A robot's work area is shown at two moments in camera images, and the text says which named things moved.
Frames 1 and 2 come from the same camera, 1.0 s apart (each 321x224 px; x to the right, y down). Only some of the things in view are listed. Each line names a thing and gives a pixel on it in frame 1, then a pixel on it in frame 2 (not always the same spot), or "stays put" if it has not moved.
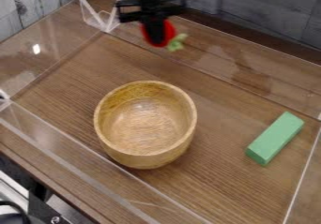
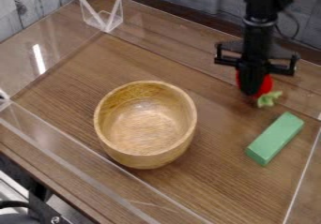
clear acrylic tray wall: [115, 194] stays put
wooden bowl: [144, 121] stays put
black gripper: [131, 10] → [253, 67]
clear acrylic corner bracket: [104, 20] stays put
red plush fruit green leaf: [171, 39] → [265, 97]
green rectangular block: [273, 138] stays put
